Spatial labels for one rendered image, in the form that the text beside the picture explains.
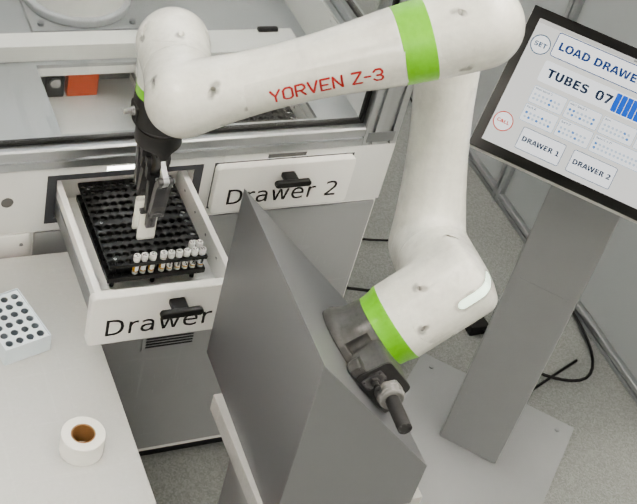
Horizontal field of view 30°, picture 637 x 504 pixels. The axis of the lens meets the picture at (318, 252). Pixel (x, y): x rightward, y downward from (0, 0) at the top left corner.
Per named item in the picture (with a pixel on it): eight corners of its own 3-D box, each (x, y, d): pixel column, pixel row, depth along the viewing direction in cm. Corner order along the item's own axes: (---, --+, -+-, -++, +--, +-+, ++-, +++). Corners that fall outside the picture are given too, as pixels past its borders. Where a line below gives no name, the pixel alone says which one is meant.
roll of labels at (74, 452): (58, 466, 189) (60, 450, 186) (59, 431, 194) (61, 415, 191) (103, 467, 191) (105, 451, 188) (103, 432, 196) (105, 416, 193)
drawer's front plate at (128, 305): (248, 324, 212) (259, 280, 205) (86, 346, 200) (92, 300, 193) (244, 317, 214) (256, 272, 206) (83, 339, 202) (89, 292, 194)
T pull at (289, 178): (311, 186, 232) (312, 180, 231) (275, 189, 229) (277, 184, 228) (304, 174, 234) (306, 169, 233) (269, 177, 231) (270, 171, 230)
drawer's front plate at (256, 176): (344, 200, 244) (357, 158, 237) (209, 213, 232) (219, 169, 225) (341, 195, 245) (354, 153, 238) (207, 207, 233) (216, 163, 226)
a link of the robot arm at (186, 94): (391, 53, 177) (383, -10, 169) (410, 101, 169) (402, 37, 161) (151, 112, 176) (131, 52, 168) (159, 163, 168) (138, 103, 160)
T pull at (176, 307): (203, 315, 201) (205, 309, 200) (160, 320, 197) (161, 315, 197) (197, 299, 203) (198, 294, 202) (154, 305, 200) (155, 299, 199)
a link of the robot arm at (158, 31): (211, -5, 179) (136, -11, 175) (222, 44, 170) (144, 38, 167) (197, 72, 188) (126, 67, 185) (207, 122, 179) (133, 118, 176)
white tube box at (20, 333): (50, 349, 206) (51, 334, 203) (4, 366, 201) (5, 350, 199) (16, 302, 212) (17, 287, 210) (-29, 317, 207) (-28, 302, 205)
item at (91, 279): (237, 312, 212) (243, 287, 208) (94, 331, 201) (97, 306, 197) (171, 168, 237) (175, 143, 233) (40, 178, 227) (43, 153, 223)
